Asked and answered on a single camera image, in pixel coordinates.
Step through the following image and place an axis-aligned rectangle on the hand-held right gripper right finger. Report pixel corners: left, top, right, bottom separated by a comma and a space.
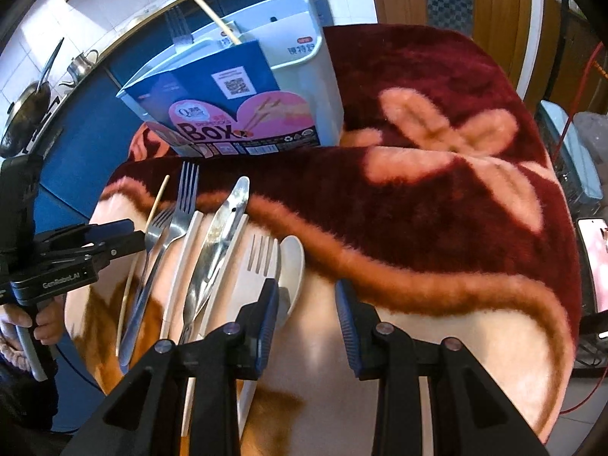
335, 279, 542, 456

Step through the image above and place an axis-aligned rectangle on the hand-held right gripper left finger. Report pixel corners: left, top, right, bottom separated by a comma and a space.
62, 278, 281, 456

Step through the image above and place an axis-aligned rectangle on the white plastic spoon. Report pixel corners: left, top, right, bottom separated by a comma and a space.
277, 236, 306, 328

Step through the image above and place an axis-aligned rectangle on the clear plastic bag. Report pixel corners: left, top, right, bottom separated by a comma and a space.
574, 111, 608, 165

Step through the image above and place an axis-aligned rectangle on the red floral blanket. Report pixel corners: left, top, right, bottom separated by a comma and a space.
64, 24, 586, 456

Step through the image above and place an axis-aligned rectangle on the wooden door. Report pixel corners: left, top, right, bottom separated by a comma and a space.
367, 0, 549, 103

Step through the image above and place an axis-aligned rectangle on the thin wooden chopstick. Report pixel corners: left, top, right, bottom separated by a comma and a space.
115, 174, 171, 358

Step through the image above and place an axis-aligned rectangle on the light blue bin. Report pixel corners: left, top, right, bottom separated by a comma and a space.
536, 100, 604, 201

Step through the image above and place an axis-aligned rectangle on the white chopstick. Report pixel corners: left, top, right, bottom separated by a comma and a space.
159, 211, 204, 343
183, 214, 250, 438

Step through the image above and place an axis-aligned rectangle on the blue kitchen counter cabinet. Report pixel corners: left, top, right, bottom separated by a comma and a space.
38, 0, 336, 231

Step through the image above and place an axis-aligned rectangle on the white plastic container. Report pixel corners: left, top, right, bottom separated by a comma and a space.
240, 0, 345, 148

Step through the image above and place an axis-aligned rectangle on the black wok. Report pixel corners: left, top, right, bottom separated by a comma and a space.
0, 37, 66, 158

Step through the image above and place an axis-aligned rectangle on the white plastic fork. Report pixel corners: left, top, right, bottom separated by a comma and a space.
227, 234, 281, 438

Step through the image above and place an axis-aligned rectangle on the phone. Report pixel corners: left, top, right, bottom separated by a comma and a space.
576, 217, 608, 298

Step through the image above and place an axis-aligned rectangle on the person's left hand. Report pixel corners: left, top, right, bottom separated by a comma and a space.
0, 300, 66, 344

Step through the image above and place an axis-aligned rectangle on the large metal fork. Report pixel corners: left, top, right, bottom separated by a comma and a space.
118, 161, 201, 367

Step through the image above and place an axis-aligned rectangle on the small metal fork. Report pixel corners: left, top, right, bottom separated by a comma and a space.
129, 206, 176, 324

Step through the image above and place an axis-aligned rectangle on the person's left forearm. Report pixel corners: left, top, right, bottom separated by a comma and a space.
0, 337, 61, 438

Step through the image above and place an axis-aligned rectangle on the metal kettle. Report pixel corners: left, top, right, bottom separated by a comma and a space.
58, 49, 101, 89

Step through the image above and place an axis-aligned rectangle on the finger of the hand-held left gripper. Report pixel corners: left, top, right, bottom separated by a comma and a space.
37, 219, 137, 250
70, 231, 146, 271

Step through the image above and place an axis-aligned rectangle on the blue printed cardboard box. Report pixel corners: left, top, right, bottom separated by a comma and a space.
116, 21, 320, 158

